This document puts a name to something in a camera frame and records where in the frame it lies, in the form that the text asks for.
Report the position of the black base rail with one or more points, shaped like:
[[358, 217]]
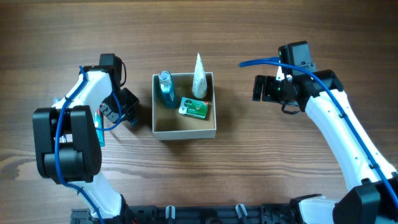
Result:
[[260, 214]]

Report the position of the white cream tube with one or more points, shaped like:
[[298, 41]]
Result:
[[199, 87]]

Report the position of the blue mouthwash bottle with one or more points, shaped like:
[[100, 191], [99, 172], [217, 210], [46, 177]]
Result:
[[167, 89]]

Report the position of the green soap box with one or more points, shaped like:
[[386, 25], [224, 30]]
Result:
[[193, 108]]

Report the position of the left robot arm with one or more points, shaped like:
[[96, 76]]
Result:
[[67, 148]]

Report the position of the small toothpaste tube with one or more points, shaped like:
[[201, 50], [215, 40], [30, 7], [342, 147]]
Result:
[[98, 120]]

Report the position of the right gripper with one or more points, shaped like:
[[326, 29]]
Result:
[[266, 89]]

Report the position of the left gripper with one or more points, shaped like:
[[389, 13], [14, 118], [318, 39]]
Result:
[[125, 104]]

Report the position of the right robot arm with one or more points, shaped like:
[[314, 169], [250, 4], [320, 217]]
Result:
[[370, 180]]

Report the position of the blue disposable razor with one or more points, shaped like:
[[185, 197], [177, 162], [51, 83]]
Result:
[[133, 121]]

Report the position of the white cardboard box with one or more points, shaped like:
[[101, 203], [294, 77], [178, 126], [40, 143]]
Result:
[[169, 124]]

